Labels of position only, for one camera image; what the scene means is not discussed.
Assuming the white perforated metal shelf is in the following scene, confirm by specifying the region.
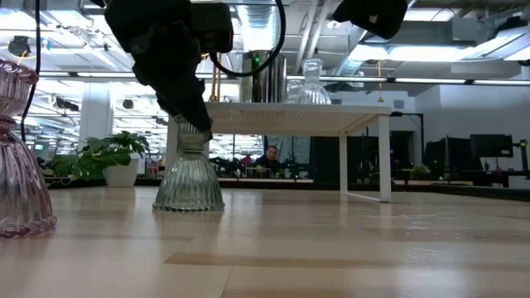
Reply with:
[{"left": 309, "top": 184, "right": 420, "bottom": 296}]
[{"left": 166, "top": 101, "right": 393, "bottom": 204}]

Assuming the black ceiling camera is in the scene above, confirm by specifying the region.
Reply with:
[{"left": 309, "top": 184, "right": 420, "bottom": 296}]
[{"left": 7, "top": 35, "right": 33, "bottom": 58}]

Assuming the yellow hanging ceiling cord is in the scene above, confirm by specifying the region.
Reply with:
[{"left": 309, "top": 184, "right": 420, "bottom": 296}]
[{"left": 375, "top": 60, "right": 385, "bottom": 103}]

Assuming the pink glass candle holder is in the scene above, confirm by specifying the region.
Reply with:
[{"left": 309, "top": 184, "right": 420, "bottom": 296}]
[{"left": 0, "top": 59, "right": 58, "bottom": 240}]

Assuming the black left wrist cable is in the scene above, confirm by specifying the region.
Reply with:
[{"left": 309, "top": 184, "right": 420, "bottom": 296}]
[{"left": 208, "top": 0, "right": 287, "bottom": 79}]

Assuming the black aluminium table frame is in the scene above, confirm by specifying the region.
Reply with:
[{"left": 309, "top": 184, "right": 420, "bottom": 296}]
[{"left": 43, "top": 176, "right": 530, "bottom": 203}]

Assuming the green glass candle holder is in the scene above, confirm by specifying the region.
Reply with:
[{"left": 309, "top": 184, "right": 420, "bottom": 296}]
[{"left": 152, "top": 114, "right": 226, "bottom": 213}]

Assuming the short gold candlestick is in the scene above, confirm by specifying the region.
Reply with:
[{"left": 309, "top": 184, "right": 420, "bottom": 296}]
[{"left": 209, "top": 61, "right": 218, "bottom": 103}]

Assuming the person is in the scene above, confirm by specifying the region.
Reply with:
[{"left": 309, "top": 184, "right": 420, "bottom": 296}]
[{"left": 253, "top": 144, "right": 287, "bottom": 171}]

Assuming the small background green plant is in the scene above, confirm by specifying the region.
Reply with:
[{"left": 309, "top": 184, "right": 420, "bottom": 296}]
[{"left": 412, "top": 164, "right": 431, "bottom": 181}]

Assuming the black background monitor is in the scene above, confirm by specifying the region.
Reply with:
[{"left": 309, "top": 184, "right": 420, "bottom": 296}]
[{"left": 470, "top": 133, "right": 514, "bottom": 159}]

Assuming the green potted plant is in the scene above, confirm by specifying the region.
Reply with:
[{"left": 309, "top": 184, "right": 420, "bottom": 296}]
[{"left": 48, "top": 130, "right": 152, "bottom": 189}]

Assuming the black hanging arm cable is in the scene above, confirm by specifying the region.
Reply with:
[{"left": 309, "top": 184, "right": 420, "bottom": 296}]
[{"left": 19, "top": 0, "right": 42, "bottom": 144}]

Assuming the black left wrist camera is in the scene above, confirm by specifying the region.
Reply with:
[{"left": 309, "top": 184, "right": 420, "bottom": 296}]
[{"left": 190, "top": 2, "right": 235, "bottom": 55}]

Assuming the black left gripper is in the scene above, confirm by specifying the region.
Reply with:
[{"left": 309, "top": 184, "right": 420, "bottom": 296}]
[{"left": 104, "top": 0, "right": 213, "bottom": 134}]

